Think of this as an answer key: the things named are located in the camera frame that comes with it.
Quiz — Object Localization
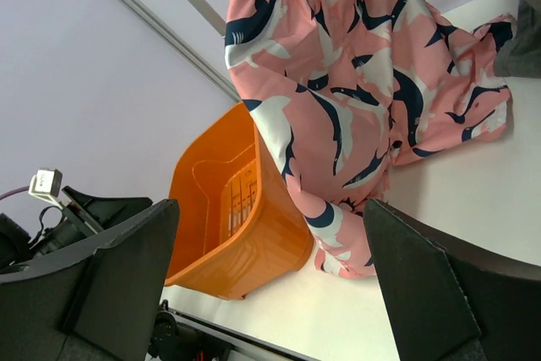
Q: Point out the pink shark print shorts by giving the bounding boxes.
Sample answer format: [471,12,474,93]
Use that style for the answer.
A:
[225,0,515,279]

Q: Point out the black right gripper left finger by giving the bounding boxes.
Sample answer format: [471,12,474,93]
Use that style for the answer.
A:
[1,200,179,360]

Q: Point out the grey shorts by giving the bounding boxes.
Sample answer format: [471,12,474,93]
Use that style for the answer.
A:
[494,0,540,79]

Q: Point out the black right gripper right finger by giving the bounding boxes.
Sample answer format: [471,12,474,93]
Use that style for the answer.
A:
[363,200,540,360]

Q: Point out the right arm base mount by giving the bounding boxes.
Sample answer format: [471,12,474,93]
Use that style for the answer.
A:
[146,299,300,361]

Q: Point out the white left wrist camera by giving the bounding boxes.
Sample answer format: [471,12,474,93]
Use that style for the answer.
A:
[28,168,63,202]

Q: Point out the orange plastic laundry basket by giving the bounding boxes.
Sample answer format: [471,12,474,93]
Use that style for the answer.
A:
[165,103,314,300]

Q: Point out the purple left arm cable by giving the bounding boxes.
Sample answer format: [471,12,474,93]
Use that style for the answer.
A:
[0,185,33,202]

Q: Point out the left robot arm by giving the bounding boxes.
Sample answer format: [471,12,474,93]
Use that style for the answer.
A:
[1,187,180,360]

